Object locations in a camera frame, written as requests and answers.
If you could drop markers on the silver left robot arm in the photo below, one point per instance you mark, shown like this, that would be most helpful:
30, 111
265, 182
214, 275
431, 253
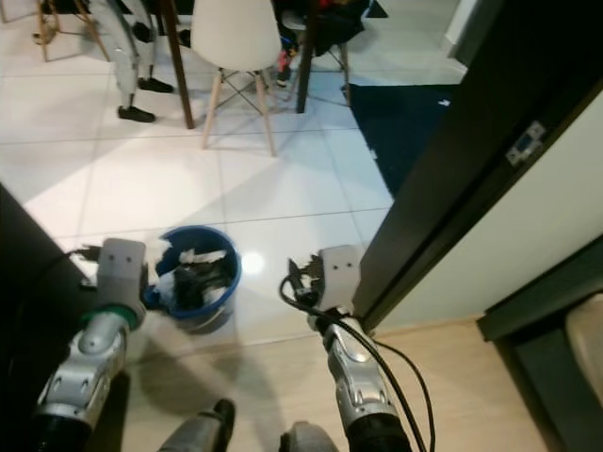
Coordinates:
80, 377

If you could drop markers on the silver humanoid robot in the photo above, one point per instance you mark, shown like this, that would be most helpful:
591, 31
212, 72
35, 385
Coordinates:
127, 56

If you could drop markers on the white tape line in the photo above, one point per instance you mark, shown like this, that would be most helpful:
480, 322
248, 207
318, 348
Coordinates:
445, 102

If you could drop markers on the grey robot leg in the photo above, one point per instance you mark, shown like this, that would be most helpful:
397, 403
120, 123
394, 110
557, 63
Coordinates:
198, 428
306, 438

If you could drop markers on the black door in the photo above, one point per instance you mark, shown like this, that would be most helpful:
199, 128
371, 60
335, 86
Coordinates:
480, 113

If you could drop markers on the low black cabinet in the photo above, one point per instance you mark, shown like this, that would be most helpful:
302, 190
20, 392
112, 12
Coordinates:
528, 377

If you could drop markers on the white chair with wooden legs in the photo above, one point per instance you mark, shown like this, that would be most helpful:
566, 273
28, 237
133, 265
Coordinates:
236, 33

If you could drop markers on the grey left robot leg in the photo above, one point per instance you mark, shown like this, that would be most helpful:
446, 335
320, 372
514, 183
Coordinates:
198, 428

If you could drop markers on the dark wooden table leg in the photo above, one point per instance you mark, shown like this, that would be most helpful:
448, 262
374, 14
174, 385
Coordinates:
306, 56
177, 66

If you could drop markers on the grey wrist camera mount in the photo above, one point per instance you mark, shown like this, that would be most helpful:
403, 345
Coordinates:
122, 268
339, 273

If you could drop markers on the black rubbish bag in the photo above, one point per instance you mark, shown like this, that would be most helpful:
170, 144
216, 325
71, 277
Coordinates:
198, 281

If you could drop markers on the navy blue carpet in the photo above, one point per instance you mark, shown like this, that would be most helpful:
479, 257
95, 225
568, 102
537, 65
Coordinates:
400, 132

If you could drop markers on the silver door latch plate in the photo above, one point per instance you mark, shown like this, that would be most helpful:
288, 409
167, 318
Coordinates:
526, 143

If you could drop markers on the grey right robot leg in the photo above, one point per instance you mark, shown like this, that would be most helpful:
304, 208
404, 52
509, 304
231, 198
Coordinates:
306, 438

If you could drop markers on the small red object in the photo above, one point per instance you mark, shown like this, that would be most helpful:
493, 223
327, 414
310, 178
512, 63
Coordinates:
283, 66

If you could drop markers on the white crumpled paper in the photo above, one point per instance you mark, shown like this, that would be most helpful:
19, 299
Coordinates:
198, 254

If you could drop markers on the blue rubbish bin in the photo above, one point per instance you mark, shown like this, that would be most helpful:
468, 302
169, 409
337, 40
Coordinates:
226, 282

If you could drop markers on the wooden frame chair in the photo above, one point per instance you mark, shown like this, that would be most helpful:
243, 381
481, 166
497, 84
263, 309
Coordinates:
57, 24

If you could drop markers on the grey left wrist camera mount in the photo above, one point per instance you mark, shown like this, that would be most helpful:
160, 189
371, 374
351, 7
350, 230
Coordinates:
122, 268

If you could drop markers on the black clothes pile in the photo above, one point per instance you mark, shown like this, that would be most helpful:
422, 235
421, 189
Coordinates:
339, 19

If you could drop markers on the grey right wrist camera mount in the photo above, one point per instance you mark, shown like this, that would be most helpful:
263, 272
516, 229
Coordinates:
339, 273

